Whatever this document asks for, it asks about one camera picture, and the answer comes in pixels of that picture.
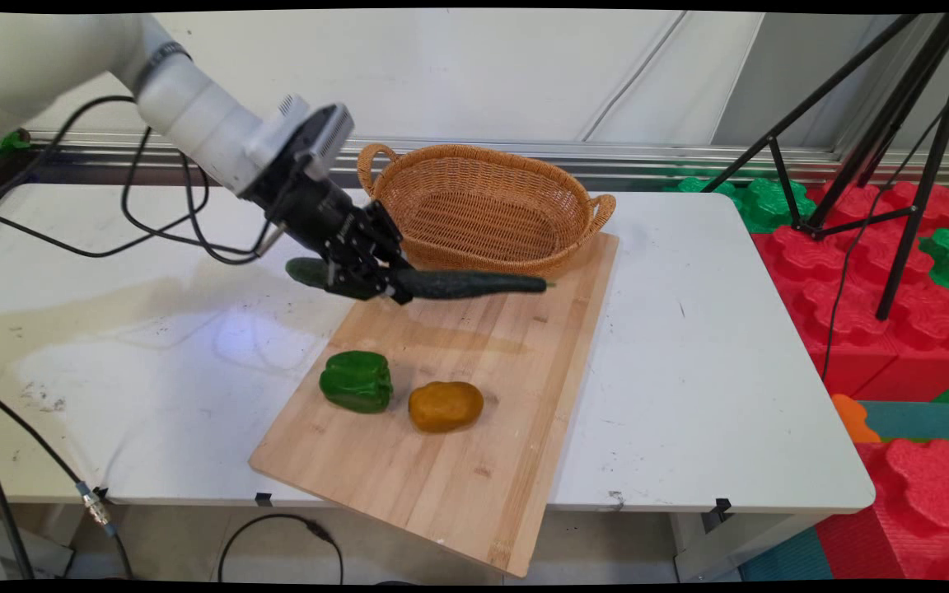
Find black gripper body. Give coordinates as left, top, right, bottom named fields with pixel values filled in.
left=241, top=152, right=406, bottom=276

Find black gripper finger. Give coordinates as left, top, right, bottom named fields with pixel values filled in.
left=364, top=200, right=411, bottom=272
left=325, top=265, right=415, bottom=306

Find dark green cucumber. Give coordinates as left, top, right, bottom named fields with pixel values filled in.
left=285, top=256, right=555, bottom=302

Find green bell pepper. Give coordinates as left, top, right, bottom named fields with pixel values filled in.
left=319, top=350, right=395, bottom=414

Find woven wicker basket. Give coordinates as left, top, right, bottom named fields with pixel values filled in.
left=357, top=143, right=617, bottom=278

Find yellow-brown potato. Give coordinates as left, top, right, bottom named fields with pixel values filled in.
left=407, top=380, right=485, bottom=435

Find wooden cutting board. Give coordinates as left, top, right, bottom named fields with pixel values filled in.
left=249, top=231, right=620, bottom=578

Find large red foam block stack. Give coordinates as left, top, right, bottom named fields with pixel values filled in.
left=750, top=181, right=949, bottom=402

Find orange foam piece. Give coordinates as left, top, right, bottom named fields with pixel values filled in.
left=830, top=394, right=884, bottom=445

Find black tripod stand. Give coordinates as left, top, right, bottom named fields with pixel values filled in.
left=700, top=12, right=949, bottom=322

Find teal foam mat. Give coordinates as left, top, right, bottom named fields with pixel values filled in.
left=860, top=400, right=949, bottom=443

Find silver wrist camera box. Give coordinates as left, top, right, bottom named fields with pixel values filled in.
left=300, top=103, right=356, bottom=180

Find looped black gripper cable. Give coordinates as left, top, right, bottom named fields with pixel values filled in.
left=119, top=127, right=284, bottom=267

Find black strap on arm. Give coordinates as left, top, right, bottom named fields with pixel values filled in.
left=133, top=41, right=194, bottom=93

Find black cable under table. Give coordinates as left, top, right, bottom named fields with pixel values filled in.
left=217, top=514, right=345, bottom=585

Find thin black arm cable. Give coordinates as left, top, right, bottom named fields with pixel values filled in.
left=0, top=94, right=213, bottom=259

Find aluminium wall rail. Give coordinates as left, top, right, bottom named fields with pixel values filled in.
left=30, top=130, right=949, bottom=189

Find black cable with metal connector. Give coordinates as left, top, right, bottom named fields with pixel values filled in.
left=0, top=379, right=135, bottom=580

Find thick black hose cable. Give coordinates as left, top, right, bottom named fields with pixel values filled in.
left=0, top=423, right=37, bottom=580

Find thin black tripod cable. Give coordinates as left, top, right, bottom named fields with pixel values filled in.
left=819, top=107, right=947, bottom=385

